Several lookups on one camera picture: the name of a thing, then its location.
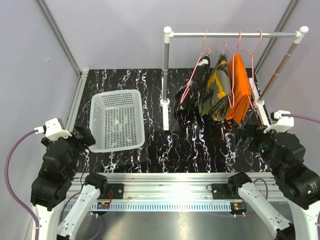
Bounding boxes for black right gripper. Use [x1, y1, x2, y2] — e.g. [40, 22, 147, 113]
[233, 120, 284, 175]

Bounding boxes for orange trousers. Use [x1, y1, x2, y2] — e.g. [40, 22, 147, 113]
[226, 54, 252, 125]

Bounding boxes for green yellow camouflage trousers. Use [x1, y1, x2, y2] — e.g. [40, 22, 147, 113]
[198, 54, 232, 122]

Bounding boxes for black white camouflage trousers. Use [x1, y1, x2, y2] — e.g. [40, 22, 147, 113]
[174, 54, 211, 112]

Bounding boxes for pink wire hanger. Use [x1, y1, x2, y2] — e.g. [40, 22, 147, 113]
[179, 30, 212, 104]
[238, 30, 263, 109]
[222, 30, 242, 109]

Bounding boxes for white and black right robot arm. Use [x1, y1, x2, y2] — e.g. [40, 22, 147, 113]
[226, 123, 320, 240]

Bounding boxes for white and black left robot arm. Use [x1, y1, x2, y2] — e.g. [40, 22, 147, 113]
[30, 125, 109, 240]

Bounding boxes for white perforated plastic basket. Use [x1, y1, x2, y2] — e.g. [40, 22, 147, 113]
[89, 89, 145, 153]

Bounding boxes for white and silver clothes rack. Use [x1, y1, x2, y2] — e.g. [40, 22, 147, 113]
[160, 26, 309, 131]

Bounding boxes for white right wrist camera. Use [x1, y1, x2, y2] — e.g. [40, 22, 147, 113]
[263, 110, 295, 134]

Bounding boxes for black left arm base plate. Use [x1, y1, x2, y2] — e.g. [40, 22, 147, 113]
[106, 183, 124, 200]

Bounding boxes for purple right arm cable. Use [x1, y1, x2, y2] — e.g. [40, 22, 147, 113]
[281, 113, 320, 124]

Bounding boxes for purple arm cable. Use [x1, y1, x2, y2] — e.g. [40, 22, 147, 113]
[281, 113, 320, 124]
[4, 129, 41, 240]

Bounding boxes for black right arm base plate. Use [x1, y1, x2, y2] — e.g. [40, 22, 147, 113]
[205, 183, 230, 200]

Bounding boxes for white slotted cable duct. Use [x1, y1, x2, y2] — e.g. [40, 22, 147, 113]
[90, 201, 231, 212]

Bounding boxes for aluminium mounting rail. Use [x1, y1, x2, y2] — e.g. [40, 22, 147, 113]
[65, 172, 282, 201]

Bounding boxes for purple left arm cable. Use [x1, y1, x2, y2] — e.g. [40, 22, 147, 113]
[4, 129, 41, 240]

